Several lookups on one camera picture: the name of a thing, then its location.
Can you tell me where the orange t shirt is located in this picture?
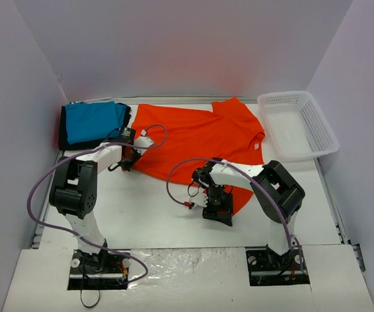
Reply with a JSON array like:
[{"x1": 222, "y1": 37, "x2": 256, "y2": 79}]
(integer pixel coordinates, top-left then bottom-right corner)
[{"x1": 130, "y1": 96, "x2": 266, "y2": 217}]

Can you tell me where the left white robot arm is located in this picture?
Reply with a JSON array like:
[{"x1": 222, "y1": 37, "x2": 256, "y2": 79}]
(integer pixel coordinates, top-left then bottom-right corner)
[{"x1": 49, "y1": 128, "x2": 154, "y2": 272}]

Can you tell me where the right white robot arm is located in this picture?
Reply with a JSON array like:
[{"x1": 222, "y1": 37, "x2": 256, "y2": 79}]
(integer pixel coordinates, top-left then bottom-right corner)
[{"x1": 189, "y1": 158, "x2": 305, "y2": 268}]

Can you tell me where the black folded t shirt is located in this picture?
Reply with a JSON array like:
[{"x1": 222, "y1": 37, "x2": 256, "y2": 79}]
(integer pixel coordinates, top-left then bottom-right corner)
[{"x1": 57, "y1": 103, "x2": 131, "y2": 151}]

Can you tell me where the white plastic basket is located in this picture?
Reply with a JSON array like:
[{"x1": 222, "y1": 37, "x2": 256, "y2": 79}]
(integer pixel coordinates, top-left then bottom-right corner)
[{"x1": 257, "y1": 91, "x2": 340, "y2": 161}]

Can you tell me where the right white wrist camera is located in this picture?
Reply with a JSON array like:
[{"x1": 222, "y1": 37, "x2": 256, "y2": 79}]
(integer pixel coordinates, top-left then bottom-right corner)
[{"x1": 188, "y1": 193, "x2": 208, "y2": 209}]

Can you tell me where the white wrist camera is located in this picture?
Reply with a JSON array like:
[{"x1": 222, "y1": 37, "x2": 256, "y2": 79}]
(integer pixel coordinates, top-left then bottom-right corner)
[
  {"x1": 188, "y1": 193, "x2": 208, "y2": 209},
  {"x1": 134, "y1": 135, "x2": 154, "y2": 150}
]

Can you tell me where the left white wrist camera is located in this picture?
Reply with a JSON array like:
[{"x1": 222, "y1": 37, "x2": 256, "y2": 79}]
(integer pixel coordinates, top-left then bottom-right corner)
[{"x1": 134, "y1": 135, "x2": 154, "y2": 150}]

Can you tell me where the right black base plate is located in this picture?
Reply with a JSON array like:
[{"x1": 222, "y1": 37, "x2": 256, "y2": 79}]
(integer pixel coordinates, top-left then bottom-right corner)
[{"x1": 245, "y1": 247, "x2": 310, "y2": 287}]

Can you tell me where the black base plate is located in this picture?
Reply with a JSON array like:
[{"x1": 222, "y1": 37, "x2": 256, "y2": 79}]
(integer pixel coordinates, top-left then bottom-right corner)
[
  {"x1": 245, "y1": 247, "x2": 310, "y2": 287},
  {"x1": 68, "y1": 250, "x2": 131, "y2": 291}
]

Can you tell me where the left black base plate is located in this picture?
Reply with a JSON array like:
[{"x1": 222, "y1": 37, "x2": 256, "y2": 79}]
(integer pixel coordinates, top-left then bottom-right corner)
[{"x1": 68, "y1": 250, "x2": 131, "y2": 291}]

